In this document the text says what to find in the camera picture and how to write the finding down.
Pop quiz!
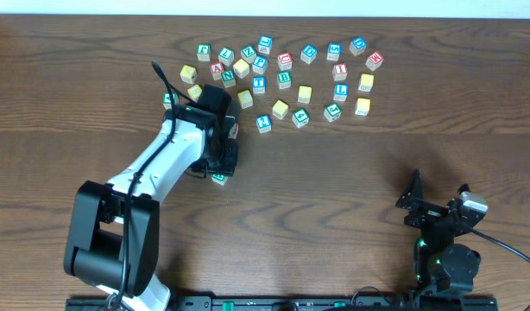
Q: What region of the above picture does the red I block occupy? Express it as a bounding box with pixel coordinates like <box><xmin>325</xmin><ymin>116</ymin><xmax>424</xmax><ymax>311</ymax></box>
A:
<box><xmin>332</xmin><ymin>63</ymin><xmax>348</xmax><ymax>81</ymax></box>

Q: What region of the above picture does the yellow G block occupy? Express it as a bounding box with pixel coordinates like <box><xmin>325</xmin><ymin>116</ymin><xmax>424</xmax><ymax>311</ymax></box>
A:
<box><xmin>355</xmin><ymin>98</ymin><xmax>371</xmax><ymax>116</ymax></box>

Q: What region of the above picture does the red A block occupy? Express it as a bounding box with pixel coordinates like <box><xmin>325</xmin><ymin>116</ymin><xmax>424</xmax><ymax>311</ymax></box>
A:
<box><xmin>210</xmin><ymin>62</ymin><xmax>224</xmax><ymax>80</ymax></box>

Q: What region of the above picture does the red W block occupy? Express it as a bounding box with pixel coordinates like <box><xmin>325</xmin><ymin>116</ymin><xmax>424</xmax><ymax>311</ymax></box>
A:
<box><xmin>365</xmin><ymin>51</ymin><xmax>384</xmax><ymax>72</ymax></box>

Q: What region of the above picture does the red u block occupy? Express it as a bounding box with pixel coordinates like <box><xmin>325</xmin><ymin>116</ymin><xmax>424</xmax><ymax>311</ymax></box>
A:
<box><xmin>162</xmin><ymin>92</ymin><xmax>179</xmax><ymax>110</ymax></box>
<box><xmin>277</xmin><ymin>52</ymin><xmax>293</xmax><ymax>71</ymax></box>

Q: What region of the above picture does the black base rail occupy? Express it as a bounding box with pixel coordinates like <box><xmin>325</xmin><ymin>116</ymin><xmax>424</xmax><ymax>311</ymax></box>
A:
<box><xmin>65</xmin><ymin>295</ymin><xmax>499</xmax><ymax>311</ymax></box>

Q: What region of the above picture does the green Z block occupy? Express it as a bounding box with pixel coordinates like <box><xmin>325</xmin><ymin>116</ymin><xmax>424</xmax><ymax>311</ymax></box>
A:
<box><xmin>241</xmin><ymin>45</ymin><xmax>257</xmax><ymax>64</ymax></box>

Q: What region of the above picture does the blue 1 block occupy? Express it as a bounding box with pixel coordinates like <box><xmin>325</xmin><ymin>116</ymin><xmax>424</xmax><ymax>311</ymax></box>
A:
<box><xmin>258</xmin><ymin>35</ymin><xmax>273</xmax><ymax>55</ymax></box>

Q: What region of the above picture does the blue P block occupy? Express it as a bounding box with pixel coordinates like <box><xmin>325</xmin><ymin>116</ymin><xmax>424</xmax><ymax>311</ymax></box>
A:
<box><xmin>252</xmin><ymin>56</ymin><xmax>268</xmax><ymax>74</ymax></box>

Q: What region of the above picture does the yellow O block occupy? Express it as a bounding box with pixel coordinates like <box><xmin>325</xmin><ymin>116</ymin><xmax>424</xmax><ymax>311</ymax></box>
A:
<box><xmin>272</xmin><ymin>100</ymin><xmax>289</xmax><ymax>119</ymax></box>
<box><xmin>298</xmin><ymin>86</ymin><xmax>312</xmax><ymax>104</ymax></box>

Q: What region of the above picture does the blue block top right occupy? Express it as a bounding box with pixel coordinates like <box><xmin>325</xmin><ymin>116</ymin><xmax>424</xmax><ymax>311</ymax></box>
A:
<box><xmin>349</xmin><ymin>36</ymin><xmax>367</xmax><ymax>56</ymax></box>

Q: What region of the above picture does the red U block lower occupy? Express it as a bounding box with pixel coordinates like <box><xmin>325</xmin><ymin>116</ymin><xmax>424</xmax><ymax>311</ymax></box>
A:
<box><xmin>162</xmin><ymin>92</ymin><xmax>179</xmax><ymax>110</ymax></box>

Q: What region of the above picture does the red U block upper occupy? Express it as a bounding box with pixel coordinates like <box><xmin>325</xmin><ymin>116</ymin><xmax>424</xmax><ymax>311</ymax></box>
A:
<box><xmin>277</xmin><ymin>52</ymin><xmax>293</xmax><ymax>71</ymax></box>

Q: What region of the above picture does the green block top left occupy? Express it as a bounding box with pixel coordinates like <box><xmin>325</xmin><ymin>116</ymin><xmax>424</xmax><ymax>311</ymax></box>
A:
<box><xmin>197</xmin><ymin>43</ymin><xmax>211</xmax><ymax>61</ymax></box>

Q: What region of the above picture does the blue 2 block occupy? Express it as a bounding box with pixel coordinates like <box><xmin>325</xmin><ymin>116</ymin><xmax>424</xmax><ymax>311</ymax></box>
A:
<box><xmin>256</xmin><ymin>114</ymin><xmax>272</xmax><ymax>134</ymax></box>

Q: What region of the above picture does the green N block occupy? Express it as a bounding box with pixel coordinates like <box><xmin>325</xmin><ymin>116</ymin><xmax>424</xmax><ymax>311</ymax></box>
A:
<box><xmin>221</xmin><ymin>70</ymin><xmax>236</xmax><ymax>88</ymax></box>

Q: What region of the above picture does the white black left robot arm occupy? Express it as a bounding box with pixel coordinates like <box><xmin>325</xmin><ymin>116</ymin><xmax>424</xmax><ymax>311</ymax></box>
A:
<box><xmin>64</xmin><ymin>103</ymin><xmax>238</xmax><ymax>310</ymax></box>

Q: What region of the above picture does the red E block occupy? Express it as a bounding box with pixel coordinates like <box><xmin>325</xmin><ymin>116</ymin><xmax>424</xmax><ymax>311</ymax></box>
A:
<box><xmin>228</xmin><ymin>123</ymin><xmax>239</xmax><ymax>139</ymax></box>

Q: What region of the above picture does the yellow S block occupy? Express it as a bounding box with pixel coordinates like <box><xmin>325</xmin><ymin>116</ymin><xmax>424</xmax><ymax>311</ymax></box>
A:
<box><xmin>233</xmin><ymin>59</ymin><xmax>250</xmax><ymax>79</ymax></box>

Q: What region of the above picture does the green J block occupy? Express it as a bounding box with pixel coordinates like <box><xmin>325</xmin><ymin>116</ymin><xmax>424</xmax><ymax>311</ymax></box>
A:
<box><xmin>324</xmin><ymin>103</ymin><xmax>342</xmax><ymax>123</ymax></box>

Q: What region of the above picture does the green 4 block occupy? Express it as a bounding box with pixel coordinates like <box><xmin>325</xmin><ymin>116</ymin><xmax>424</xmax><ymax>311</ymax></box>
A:
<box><xmin>292</xmin><ymin>108</ymin><xmax>310</xmax><ymax>128</ymax></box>

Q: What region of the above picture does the green R block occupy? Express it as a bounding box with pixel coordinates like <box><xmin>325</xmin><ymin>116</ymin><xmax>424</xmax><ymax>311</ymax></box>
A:
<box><xmin>211</xmin><ymin>175</ymin><xmax>228</xmax><ymax>186</ymax></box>

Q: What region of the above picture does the yellow C block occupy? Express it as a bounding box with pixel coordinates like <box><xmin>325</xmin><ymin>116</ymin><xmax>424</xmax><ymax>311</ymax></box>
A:
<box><xmin>237</xmin><ymin>90</ymin><xmax>254</xmax><ymax>109</ymax></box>

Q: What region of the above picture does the yellow K block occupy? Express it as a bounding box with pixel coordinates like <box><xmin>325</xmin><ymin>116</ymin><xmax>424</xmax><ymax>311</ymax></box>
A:
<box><xmin>358</xmin><ymin>73</ymin><xmax>375</xmax><ymax>92</ymax></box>

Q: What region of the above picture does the yellow block far left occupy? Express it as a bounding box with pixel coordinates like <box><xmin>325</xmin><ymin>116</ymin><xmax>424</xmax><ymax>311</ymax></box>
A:
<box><xmin>180</xmin><ymin>65</ymin><xmax>198</xmax><ymax>85</ymax></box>

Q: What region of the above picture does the blue L block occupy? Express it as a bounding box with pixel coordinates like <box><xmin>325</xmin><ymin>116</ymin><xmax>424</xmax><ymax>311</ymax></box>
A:
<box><xmin>333</xmin><ymin>84</ymin><xmax>349</xmax><ymax>102</ymax></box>

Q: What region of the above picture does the green B block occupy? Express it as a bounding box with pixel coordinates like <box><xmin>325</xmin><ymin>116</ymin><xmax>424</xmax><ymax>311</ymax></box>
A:
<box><xmin>277</xmin><ymin>71</ymin><xmax>292</xmax><ymax>90</ymax></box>

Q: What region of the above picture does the blue D block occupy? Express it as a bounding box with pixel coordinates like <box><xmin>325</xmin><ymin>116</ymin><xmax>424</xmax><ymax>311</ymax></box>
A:
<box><xmin>300</xmin><ymin>44</ymin><xmax>318</xmax><ymax>65</ymax></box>

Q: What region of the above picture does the yellow 8 block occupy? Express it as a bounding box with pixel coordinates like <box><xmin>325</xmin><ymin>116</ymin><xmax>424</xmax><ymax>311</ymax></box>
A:
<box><xmin>187</xmin><ymin>84</ymin><xmax>202</xmax><ymax>102</ymax></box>

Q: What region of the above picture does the blue 5 block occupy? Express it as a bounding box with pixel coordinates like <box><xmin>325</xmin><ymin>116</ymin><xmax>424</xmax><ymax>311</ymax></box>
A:
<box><xmin>326</xmin><ymin>42</ymin><xmax>342</xmax><ymax>61</ymax></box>

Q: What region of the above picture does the blue T block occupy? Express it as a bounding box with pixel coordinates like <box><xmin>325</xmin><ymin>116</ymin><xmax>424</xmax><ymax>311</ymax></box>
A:
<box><xmin>252</xmin><ymin>76</ymin><xmax>266</xmax><ymax>94</ymax></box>

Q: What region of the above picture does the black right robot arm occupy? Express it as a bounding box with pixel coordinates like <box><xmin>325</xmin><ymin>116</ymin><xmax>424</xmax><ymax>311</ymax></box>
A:
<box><xmin>395</xmin><ymin>169</ymin><xmax>489</xmax><ymax>300</ymax></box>

